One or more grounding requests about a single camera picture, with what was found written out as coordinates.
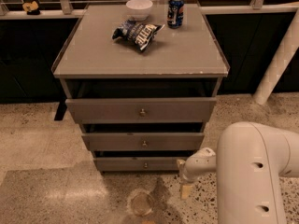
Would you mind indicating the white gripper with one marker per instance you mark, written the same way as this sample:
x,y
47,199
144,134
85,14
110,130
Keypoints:
x,y
189,169

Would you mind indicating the grey bottom drawer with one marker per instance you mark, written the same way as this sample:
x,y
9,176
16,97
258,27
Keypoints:
x,y
144,164

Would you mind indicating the grey drawer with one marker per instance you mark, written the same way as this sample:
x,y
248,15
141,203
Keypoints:
x,y
142,141
144,164
141,110

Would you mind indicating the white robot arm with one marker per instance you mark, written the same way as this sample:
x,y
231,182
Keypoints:
x,y
249,161

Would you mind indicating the grey middle drawer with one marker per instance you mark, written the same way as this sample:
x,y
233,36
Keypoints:
x,y
142,141

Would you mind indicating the grey drawer cabinet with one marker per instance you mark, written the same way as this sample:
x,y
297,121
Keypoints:
x,y
179,63

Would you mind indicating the grey top drawer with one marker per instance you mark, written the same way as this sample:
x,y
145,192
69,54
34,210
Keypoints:
x,y
141,110

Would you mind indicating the blue chip bag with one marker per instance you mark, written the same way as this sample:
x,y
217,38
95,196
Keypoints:
x,y
138,33

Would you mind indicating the blue soda can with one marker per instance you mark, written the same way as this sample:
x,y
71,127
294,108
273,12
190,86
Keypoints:
x,y
175,13

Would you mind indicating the white diagonal pipe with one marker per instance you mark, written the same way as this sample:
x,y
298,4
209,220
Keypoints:
x,y
286,50

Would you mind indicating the white bowl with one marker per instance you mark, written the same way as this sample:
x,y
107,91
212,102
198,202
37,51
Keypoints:
x,y
139,10

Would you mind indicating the yellow object on ledge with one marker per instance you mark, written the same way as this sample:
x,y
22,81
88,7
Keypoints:
x,y
31,8

